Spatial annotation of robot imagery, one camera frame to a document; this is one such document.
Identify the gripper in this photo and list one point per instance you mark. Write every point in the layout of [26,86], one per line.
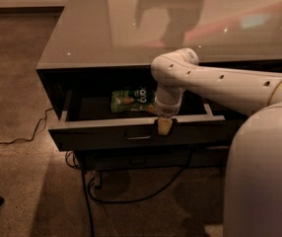
[167,111]

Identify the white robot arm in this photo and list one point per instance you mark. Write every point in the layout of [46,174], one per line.
[253,183]

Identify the dark drawer cabinet glossy top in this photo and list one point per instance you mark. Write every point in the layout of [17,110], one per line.
[101,46]

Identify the green snack bag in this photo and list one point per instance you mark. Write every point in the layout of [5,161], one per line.
[134,100]

